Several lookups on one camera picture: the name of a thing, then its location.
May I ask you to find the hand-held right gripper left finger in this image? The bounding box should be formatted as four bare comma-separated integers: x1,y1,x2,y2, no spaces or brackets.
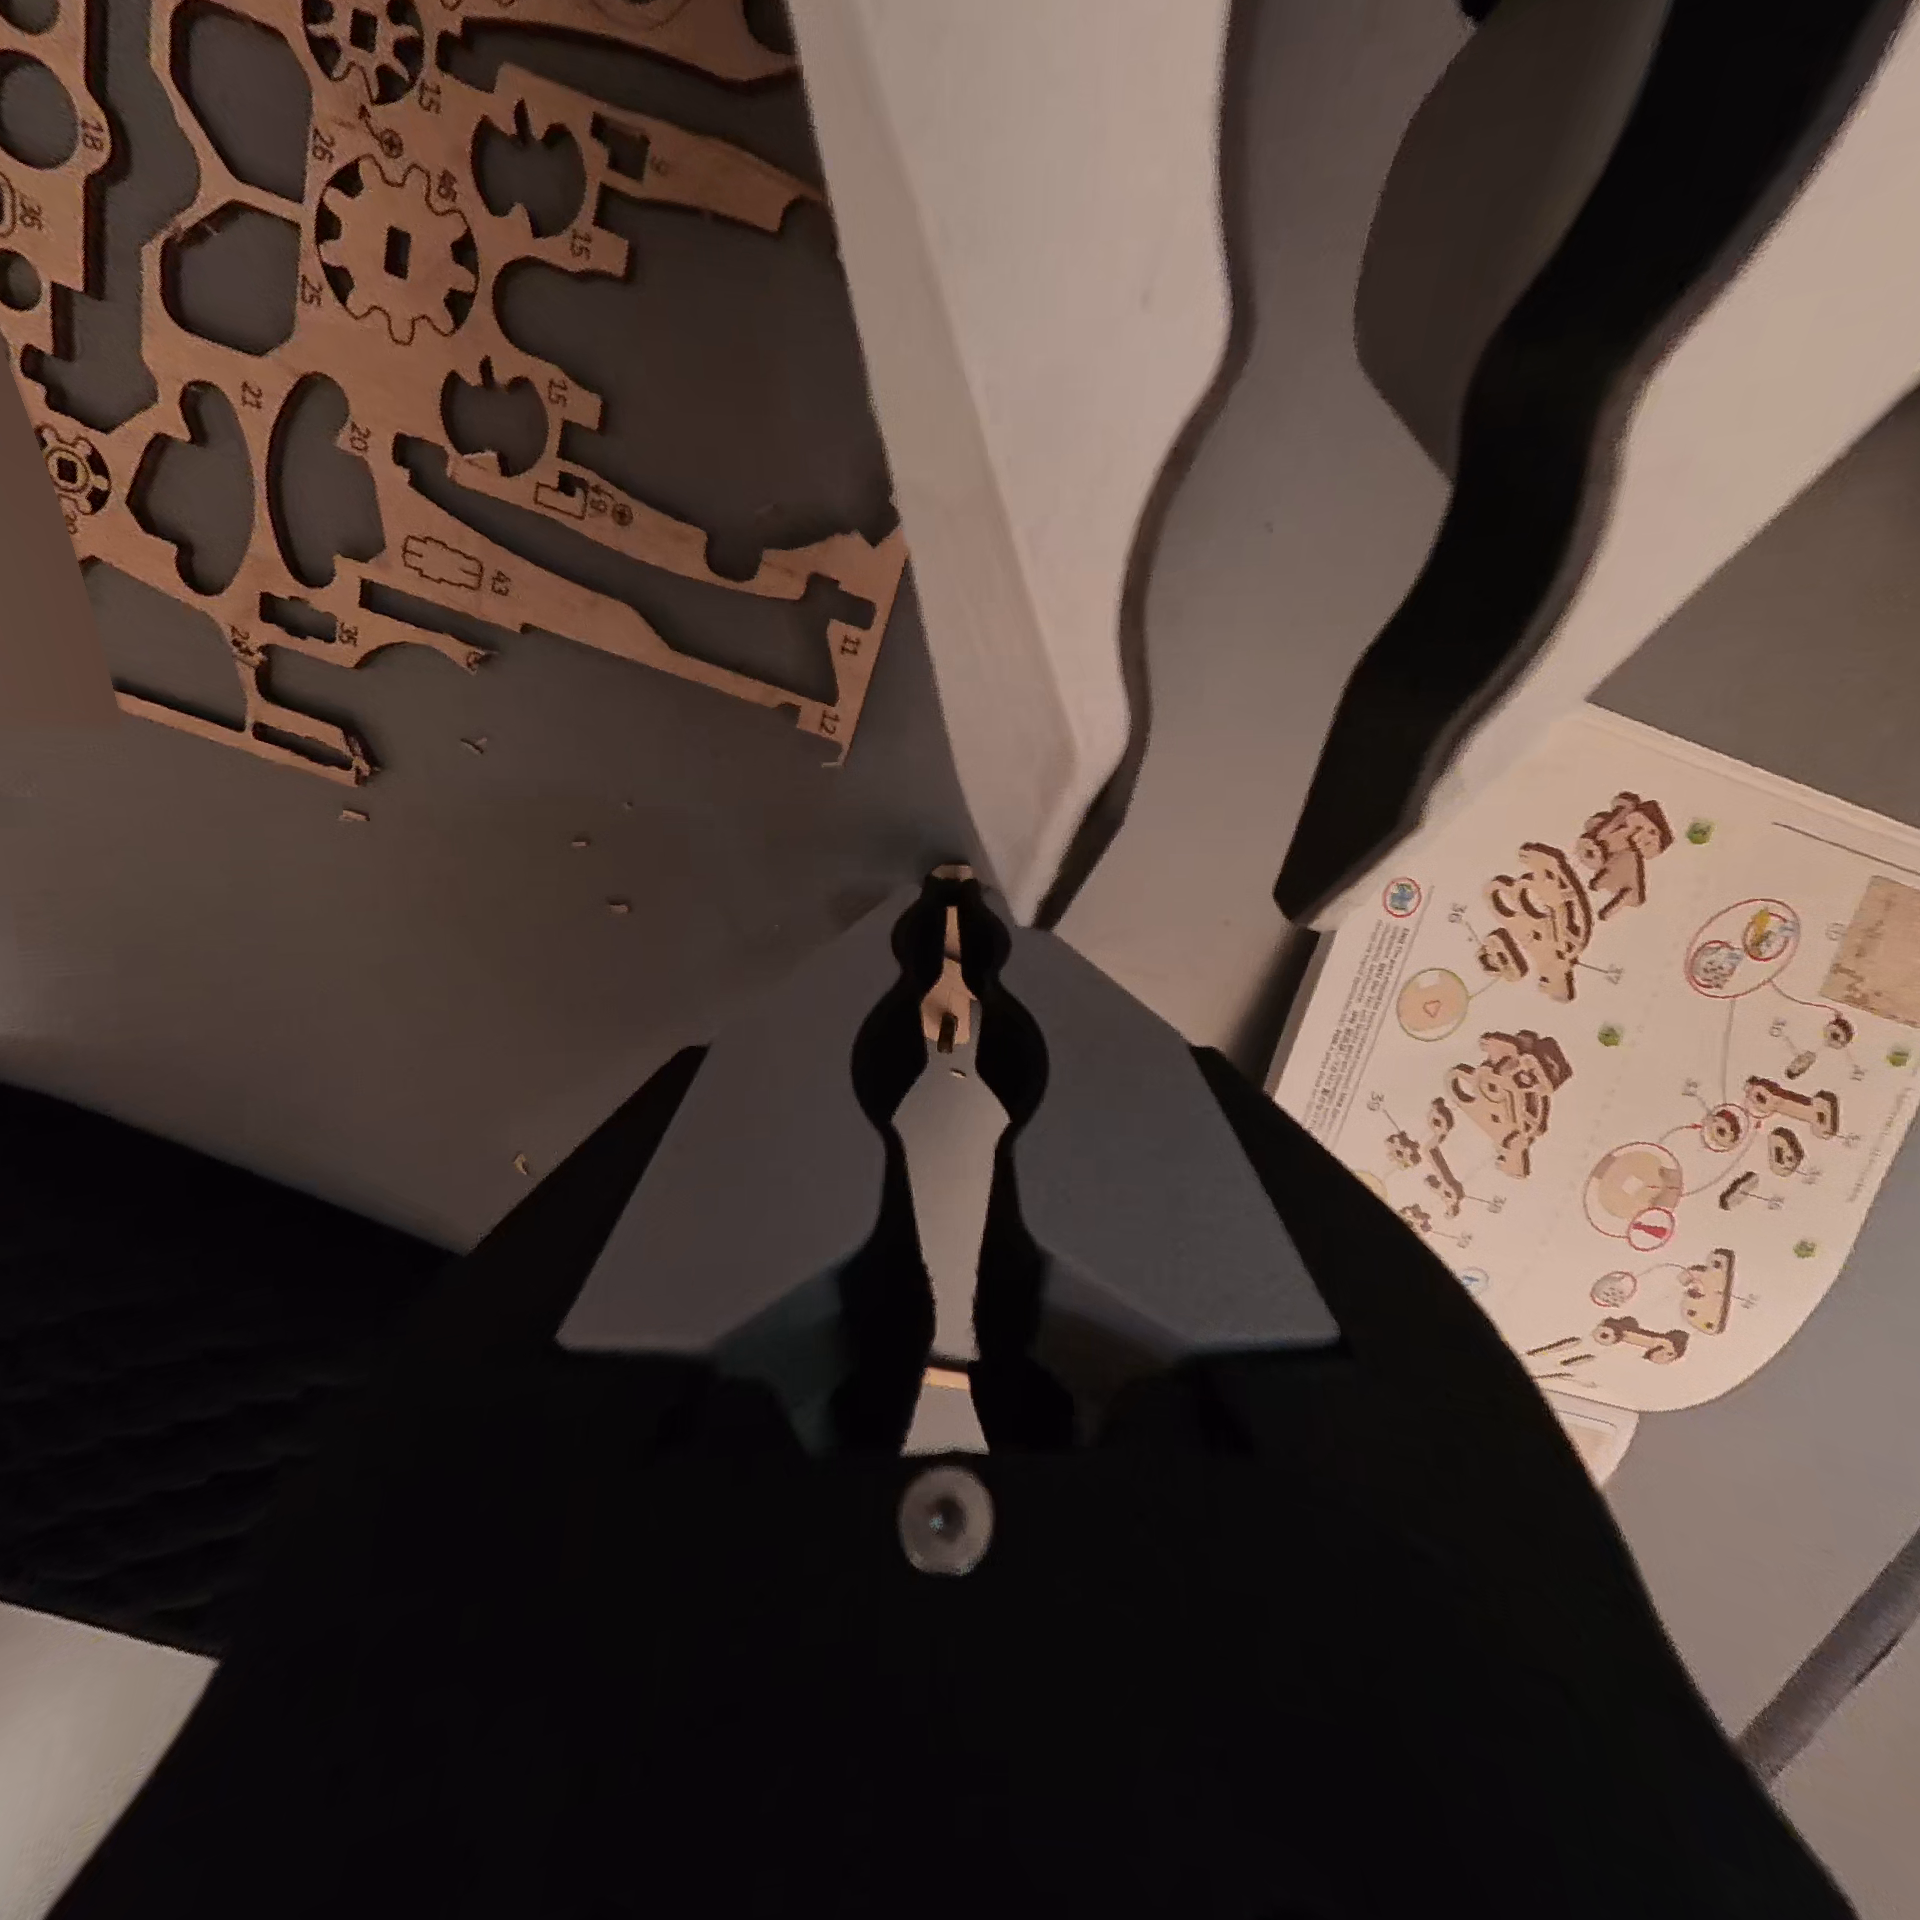
558,883,963,1454

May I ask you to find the open instruction booklet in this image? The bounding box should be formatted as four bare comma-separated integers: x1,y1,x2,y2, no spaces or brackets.
1268,708,1920,1480

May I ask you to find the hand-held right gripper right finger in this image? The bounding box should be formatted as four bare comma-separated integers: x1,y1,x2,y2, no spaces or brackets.
959,883,1341,1454

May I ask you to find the wooden laser-cut parts sheet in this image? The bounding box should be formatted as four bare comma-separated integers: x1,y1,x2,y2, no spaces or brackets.
0,0,912,785

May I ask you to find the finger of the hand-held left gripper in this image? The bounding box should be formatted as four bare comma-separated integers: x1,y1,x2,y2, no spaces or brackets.
1270,0,1920,931
786,0,1247,923

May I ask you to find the small wooden part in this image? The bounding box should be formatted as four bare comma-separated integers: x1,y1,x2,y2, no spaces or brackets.
917,861,974,1059

